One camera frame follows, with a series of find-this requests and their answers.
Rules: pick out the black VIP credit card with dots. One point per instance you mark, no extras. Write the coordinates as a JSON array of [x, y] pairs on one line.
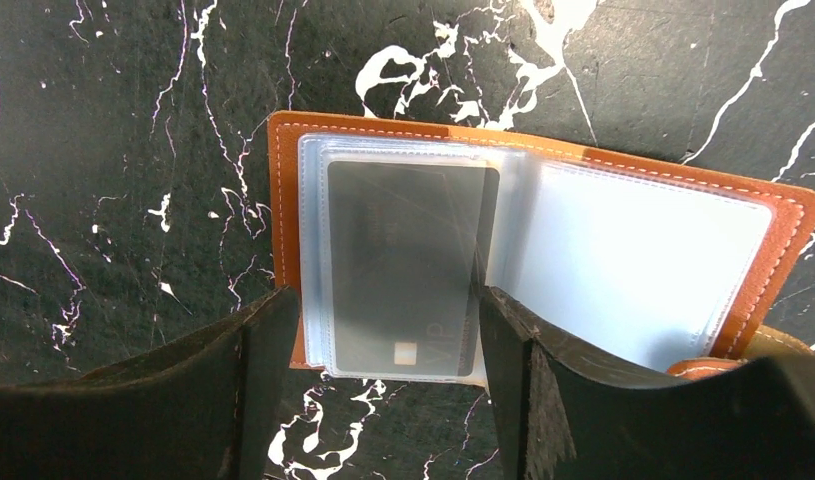
[[409, 247]]

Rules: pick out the brown leather card holder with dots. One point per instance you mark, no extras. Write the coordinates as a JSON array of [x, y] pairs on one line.
[[652, 262]]

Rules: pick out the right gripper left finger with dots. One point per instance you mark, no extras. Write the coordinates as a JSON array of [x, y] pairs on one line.
[[201, 407]]

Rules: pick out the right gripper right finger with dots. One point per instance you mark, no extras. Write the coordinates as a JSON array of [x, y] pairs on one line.
[[566, 409]]

